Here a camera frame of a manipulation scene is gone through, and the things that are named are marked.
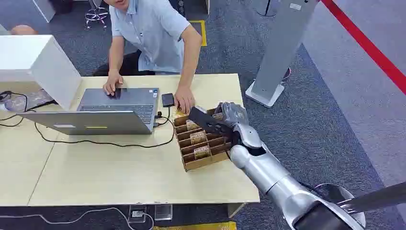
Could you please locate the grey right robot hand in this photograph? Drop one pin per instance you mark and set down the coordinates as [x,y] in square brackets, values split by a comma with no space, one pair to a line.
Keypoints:
[236,115]

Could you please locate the black card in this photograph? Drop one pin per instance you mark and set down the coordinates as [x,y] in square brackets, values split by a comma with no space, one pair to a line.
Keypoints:
[203,119]

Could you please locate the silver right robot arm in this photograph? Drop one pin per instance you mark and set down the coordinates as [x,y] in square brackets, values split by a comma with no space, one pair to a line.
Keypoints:
[272,177]

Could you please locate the patterned tan card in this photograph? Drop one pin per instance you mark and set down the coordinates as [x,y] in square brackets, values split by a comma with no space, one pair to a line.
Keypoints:
[192,125]
[218,116]
[198,137]
[202,152]

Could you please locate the person's left hand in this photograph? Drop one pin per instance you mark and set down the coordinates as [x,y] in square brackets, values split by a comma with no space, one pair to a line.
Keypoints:
[184,100]

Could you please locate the person's hand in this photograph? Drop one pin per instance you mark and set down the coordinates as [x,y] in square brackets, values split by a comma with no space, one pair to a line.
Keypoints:
[111,83]
[184,100]

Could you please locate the golden card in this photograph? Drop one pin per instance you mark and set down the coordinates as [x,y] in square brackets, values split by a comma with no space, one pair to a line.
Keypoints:
[179,113]

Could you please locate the wooden card box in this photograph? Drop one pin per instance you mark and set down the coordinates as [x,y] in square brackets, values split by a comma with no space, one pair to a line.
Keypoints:
[203,163]

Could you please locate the black phone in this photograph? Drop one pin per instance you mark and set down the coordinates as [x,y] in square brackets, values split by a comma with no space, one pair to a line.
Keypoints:
[168,100]

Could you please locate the grey pillar with white base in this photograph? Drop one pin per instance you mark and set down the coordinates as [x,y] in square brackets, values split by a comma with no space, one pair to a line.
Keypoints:
[279,47]

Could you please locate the yellow floor tape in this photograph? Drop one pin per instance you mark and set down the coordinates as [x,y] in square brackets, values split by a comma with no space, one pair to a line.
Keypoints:
[204,33]

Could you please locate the pale desk leg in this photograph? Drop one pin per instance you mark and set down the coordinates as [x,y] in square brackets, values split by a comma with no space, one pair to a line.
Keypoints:
[235,209]

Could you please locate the black round stand base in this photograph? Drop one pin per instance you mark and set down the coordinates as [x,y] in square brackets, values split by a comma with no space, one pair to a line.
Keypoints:
[268,8]

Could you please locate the person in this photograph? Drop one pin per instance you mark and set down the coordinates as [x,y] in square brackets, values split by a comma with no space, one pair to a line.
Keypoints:
[155,35]

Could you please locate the yellow sheet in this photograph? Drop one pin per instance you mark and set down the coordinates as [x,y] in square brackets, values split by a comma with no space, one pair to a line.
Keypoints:
[203,226]

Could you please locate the grey laptop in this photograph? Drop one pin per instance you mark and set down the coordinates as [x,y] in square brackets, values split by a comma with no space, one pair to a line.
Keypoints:
[120,101]

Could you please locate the clear plastic box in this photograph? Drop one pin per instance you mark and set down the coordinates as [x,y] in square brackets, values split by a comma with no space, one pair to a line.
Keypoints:
[163,212]

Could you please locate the person's right hand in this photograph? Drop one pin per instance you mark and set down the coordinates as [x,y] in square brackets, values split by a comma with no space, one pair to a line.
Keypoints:
[111,83]

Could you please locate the black power adapter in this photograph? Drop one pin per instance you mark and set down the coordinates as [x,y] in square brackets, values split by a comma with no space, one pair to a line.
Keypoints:
[137,214]

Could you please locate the red floor tape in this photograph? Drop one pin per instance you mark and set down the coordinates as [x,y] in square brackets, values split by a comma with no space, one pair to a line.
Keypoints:
[371,49]

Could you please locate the dark grey robot bar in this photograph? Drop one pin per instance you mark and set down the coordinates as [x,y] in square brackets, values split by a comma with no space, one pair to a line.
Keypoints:
[377,198]

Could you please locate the chrome chair base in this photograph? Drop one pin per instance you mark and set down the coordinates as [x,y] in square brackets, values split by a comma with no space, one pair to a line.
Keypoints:
[96,14]

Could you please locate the white cabinet box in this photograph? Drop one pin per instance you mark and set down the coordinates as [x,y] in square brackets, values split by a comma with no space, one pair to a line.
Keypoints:
[47,60]

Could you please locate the clear plastic bag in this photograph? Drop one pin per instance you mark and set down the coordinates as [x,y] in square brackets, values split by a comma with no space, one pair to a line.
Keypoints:
[28,100]

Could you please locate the white furniture panel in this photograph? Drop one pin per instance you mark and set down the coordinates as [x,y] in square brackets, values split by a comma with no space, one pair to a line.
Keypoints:
[44,9]

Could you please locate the round tan object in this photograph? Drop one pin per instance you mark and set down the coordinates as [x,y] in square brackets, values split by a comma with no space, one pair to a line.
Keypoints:
[23,30]

